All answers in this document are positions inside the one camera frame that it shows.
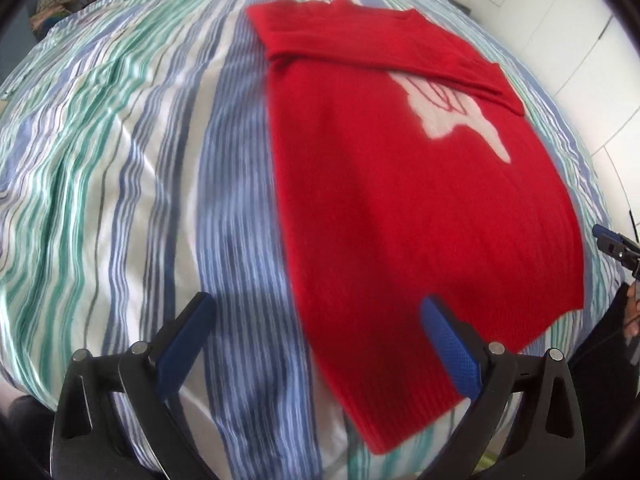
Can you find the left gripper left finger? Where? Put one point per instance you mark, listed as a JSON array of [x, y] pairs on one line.
[[86, 441]]

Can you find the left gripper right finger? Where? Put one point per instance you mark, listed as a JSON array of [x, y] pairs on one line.
[[546, 439]]

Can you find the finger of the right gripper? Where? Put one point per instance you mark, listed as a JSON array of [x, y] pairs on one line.
[[619, 247]]

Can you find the red sweater with white print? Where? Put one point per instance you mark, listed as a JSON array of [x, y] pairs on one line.
[[405, 167]]

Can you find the person's right hand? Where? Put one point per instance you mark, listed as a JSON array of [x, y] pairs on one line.
[[632, 310]]

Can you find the striped blue green bedspread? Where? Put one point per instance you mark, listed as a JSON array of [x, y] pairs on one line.
[[136, 171]]

